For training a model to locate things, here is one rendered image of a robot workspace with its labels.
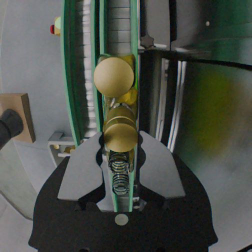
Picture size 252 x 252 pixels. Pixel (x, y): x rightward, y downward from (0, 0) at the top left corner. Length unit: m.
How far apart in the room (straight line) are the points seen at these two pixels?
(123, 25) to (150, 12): 0.09
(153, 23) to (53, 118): 0.56
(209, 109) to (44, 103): 0.61
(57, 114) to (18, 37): 0.44
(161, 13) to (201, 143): 0.37
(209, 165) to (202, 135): 0.05
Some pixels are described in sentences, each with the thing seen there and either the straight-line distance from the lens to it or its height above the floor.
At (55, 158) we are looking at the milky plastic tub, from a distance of 0.68.
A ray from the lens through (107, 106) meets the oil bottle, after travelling 0.19.
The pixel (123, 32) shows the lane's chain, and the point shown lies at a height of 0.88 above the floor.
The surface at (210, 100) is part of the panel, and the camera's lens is 0.20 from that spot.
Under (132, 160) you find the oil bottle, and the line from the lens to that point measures 0.25.
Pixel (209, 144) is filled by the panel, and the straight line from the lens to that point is 0.20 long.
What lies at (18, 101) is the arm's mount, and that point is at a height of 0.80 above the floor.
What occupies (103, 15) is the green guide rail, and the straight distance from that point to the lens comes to 0.33.
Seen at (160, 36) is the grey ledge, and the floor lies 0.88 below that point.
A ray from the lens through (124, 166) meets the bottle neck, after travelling 0.19.
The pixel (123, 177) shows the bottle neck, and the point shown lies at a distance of 0.22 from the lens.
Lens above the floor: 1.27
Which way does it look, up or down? 63 degrees down
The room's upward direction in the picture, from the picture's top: 177 degrees clockwise
